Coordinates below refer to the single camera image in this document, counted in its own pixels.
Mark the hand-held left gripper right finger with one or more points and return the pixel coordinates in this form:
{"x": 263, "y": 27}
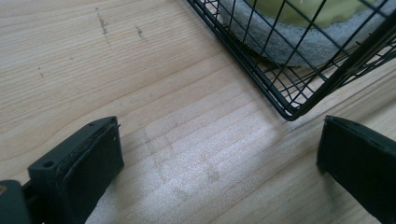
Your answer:
{"x": 361, "y": 165}

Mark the yellow and grey sponge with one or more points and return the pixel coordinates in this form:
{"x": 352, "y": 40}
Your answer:
{"x": 299, "y": 34}

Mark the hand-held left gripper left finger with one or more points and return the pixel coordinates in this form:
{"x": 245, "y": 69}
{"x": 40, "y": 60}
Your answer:
{"x": 77, "y": 169}

